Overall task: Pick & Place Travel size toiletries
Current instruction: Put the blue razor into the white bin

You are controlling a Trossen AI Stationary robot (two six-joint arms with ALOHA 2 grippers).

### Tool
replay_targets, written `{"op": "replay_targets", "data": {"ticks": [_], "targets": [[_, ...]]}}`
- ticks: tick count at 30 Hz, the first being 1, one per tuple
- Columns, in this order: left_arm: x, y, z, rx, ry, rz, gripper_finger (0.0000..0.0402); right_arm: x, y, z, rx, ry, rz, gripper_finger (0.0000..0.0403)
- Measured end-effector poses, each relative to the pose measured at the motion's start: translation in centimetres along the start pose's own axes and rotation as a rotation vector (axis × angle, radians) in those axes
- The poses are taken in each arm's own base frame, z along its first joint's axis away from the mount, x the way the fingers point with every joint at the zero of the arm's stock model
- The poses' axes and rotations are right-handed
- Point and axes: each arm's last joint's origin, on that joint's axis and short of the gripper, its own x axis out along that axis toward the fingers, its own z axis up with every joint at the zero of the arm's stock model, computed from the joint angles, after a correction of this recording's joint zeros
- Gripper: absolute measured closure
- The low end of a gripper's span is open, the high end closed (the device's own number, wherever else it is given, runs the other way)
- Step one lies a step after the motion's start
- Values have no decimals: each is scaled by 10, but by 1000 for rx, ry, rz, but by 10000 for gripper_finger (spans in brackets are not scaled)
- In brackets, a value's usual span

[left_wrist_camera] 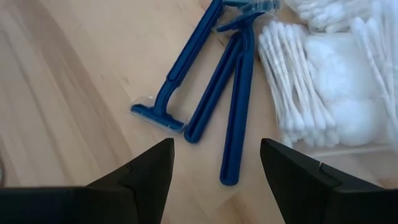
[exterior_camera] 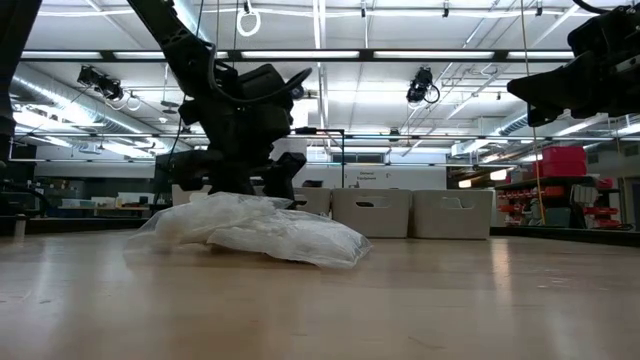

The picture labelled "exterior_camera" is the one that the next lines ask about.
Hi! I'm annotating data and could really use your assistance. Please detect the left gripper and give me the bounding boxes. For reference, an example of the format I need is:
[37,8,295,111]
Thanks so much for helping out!
[155,67,307,201]

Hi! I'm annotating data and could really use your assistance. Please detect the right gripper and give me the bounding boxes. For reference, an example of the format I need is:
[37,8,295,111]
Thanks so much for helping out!
[507,4,640,126]

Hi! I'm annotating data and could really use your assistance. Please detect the clear bag of cotton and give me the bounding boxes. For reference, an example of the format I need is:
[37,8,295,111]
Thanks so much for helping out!
[124,191,296,251]
[206,208,374,270]

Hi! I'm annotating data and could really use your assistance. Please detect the red plastic crate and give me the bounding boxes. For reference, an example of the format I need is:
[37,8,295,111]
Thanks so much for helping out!
[541,145,589,178]

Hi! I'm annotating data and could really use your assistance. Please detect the white opaque storage bin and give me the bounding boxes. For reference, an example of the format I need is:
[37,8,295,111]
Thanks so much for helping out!
[171,188,214,207]

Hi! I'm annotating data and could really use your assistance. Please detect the shelf with red bins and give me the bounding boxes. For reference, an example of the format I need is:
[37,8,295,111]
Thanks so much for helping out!
[492,174,629,230]

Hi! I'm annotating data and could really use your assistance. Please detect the black overhead light bar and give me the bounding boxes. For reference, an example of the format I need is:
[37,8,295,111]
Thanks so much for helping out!
[19,48,576,63]

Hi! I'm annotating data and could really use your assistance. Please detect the black metal stand frame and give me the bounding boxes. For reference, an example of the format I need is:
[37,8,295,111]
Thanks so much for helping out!
[294,126,347,189]

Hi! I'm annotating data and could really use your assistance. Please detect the white hanging ring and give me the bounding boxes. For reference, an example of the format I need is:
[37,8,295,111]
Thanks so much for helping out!
[235,7,263,38]

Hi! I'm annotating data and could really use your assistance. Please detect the black ceiling mounted camera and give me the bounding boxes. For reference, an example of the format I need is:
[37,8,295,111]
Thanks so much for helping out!
[76,64,125,102]
[405,66,441,106]

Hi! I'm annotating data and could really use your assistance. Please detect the black aluminium table frame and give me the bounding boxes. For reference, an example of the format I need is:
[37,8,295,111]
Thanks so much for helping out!
[0,215,640,247]

